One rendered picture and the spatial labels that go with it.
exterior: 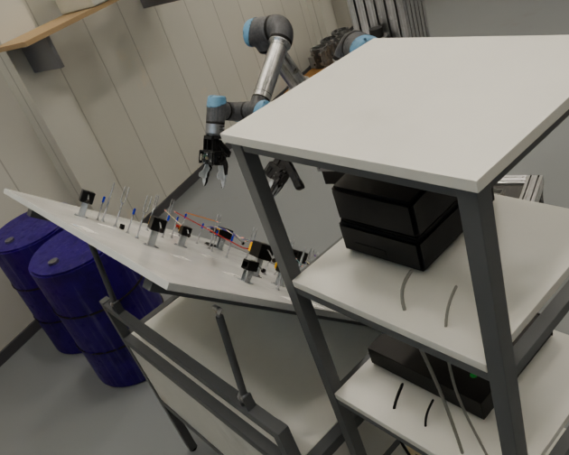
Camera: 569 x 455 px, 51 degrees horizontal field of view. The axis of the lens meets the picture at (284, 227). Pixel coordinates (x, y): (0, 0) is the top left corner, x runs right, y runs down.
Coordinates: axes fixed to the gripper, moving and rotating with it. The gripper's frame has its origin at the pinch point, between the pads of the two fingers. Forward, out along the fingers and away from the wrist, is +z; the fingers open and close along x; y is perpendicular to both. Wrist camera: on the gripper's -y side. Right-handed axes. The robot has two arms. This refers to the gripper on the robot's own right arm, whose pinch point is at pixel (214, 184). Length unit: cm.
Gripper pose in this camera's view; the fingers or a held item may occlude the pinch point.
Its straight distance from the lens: 242.9
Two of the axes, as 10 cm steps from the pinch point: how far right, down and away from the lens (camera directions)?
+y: -4.3, 1.3, -8.9
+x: 9.0, 1.5, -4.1
